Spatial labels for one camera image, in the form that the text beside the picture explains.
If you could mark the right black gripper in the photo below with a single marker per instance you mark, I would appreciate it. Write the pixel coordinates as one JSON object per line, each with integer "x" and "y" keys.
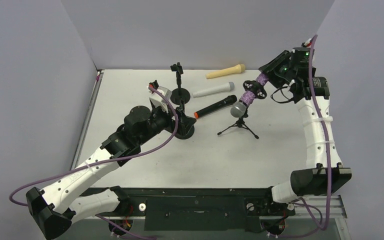
{"x": 271, "y": 72}

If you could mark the cream beige microphone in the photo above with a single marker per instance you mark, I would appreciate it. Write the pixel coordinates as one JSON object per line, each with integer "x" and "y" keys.
{"x": 237, "y": 69}

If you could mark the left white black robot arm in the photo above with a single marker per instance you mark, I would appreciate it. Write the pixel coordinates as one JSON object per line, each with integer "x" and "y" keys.
{"x": 59, "y": 205}

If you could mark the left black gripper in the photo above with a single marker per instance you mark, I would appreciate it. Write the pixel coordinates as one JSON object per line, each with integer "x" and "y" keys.
{"x": 184, "y": 121}

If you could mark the white microphone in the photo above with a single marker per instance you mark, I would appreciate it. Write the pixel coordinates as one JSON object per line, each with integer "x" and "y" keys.
{"x": 226, "y": 87}

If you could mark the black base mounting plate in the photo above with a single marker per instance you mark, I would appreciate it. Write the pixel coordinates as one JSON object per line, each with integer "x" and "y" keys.
{"x": 200, "y": 209}

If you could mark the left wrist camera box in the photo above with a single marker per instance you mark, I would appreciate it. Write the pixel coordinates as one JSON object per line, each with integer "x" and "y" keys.
{"x": 161, "y": 98}

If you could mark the black tripod shock-mount stand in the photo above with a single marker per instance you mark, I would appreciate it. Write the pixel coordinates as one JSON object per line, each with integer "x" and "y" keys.
{"x": 240, "y": 123}

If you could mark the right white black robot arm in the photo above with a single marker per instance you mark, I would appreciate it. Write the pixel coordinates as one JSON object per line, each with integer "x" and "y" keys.
{"x": 324, "y": 172}

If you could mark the purple glitter microphone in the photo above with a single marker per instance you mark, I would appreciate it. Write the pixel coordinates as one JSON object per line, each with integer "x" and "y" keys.
{"x": 254, "y": 89}

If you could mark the black microphone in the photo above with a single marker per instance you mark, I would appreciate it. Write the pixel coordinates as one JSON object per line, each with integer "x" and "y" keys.
{"x": 228, "y": 101}

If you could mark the black round-base stand white mic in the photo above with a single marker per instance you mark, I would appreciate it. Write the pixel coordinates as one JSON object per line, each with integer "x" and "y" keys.
{"x": 154, "y": 84}

